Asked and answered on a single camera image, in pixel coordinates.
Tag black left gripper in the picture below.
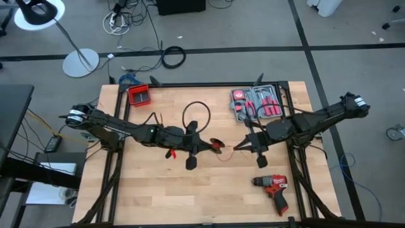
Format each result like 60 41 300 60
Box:
175 120 219 171

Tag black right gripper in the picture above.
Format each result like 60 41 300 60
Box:
234 119 270 168

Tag grey tool case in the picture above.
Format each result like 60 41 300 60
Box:
229 84 283 122

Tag red square plastic bin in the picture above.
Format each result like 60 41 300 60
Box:
127 83 152 108

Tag black box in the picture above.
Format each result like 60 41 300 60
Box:
156 0 207 16

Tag grey caster wheel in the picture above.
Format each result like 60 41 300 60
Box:
385 124 405 142

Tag black side shelf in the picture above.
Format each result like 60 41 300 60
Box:
0 151 88 228

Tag white paper sheet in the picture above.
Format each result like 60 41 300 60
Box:
39 161 78 177

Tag floor lamp with round base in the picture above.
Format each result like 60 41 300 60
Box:
15 0 101 79

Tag black power adapter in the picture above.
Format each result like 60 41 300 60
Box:
43 135 63 153

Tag white power strip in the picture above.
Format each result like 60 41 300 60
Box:
103 9 131 36

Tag white plastic object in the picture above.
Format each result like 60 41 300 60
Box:
306 0 344 18

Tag black desk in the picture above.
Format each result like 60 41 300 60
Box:
0 84 35 165

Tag red handled pliers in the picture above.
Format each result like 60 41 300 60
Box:
244 100 258 120

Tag black left camera cable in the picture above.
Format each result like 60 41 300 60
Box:
182 101 212 134

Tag black camera cable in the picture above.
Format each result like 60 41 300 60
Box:
182 101 212 134
254 103 317 121

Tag black right camera cable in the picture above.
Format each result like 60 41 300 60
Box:
254 103 317 121

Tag red cordless drill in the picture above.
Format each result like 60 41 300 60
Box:
251 174 290 217

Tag long blue floor cable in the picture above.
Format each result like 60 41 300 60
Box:
328 153 383 222

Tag black coiled floor cable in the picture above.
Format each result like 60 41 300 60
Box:
160 45 187 70

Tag blue coiled cable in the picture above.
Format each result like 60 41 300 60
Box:
118 72 137 86

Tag yellow floor cable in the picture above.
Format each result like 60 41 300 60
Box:
25 111 91 146

